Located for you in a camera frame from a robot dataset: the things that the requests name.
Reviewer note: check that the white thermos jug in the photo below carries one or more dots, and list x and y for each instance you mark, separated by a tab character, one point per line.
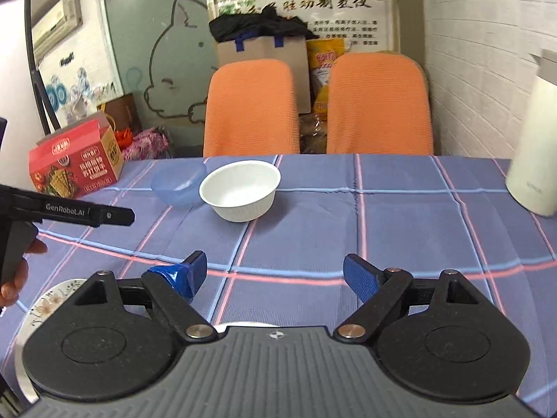
535	139

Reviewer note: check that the large floral white plate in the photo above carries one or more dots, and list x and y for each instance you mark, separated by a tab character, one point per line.
48	309

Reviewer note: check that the black framed white board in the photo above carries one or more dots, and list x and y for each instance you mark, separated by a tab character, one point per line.
13	96

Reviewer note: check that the black cloth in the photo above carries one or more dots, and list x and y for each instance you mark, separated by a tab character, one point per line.
261	26

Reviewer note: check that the orange chair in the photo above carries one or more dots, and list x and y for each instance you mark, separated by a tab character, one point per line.
378	104
252	109

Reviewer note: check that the blue translucent plastic bowl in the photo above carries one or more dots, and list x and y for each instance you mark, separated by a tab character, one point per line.
174	187

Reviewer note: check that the blue wall stickers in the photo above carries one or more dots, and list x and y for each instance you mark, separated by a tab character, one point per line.
65	93

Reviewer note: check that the white ceramic bowl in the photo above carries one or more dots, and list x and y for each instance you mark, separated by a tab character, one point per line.
239	200

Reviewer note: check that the yellow plastic bag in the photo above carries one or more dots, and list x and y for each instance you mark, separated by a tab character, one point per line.
324	59

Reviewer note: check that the brown paper bag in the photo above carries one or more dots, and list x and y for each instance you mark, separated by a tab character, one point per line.
126	113

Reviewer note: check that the red cracker box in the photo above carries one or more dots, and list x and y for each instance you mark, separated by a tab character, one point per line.
74	170

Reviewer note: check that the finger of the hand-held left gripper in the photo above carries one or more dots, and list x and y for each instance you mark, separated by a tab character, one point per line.
115	217

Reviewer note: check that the person's left hand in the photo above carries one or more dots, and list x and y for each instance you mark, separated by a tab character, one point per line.
17	289

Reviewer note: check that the wall air conditioner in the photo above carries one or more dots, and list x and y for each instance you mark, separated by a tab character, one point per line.
56	26

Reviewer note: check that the frosted glass panel cat drawing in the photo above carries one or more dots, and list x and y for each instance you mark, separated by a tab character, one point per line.
130	30

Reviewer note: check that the blue plaid tablecloth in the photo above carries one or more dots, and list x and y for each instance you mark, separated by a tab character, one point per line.
391	226

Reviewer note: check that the framed calligraphy sign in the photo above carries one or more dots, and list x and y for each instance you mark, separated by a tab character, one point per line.
348	11

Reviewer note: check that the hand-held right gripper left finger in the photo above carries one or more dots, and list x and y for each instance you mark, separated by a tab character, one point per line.
182	276

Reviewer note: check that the pink flower bunch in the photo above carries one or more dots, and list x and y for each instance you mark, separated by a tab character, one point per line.
148	144

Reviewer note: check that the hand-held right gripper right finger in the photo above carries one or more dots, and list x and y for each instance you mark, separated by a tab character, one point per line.
362	276

